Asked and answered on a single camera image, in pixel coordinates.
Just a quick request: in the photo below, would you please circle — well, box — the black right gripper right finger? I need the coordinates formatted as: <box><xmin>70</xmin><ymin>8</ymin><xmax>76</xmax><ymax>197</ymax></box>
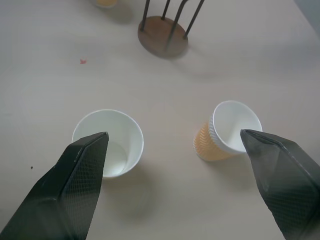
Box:
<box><xmin>239</xmin><ymin>128</ymin><xmax>320</xmax><ymax>240</ymax></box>

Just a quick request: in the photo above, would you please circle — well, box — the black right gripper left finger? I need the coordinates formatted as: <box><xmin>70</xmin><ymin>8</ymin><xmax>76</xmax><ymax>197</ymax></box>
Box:
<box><xmin>0</xmin><ymin>131</ymin><xmax>110</xmax><ymax>240</ymax></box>

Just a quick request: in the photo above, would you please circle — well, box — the orange ribbed paper cup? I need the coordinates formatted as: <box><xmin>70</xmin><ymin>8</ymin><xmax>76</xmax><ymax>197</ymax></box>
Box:
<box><xmin>192</xmin><ymin>100</ymin><xmax>263</xmax><ymax>162</ymax></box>
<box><xmin>90</xmin><ymin>0</ymin><xmax>118</xmax><ymax>9</ymax></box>

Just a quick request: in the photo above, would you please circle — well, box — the white paper cup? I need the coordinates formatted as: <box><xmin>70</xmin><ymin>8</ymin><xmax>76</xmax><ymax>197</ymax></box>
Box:
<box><xmin>71</xmin><ymin>108</ymin><xmax>145</xmax><ymax>180</ymax></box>

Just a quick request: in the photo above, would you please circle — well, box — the wooden base wire stand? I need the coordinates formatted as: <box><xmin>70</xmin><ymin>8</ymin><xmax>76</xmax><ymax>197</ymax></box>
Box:
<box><xmin>137</xmin><ymin>0</ymin><xmax>205</xmax><ymax>59</ymax></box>

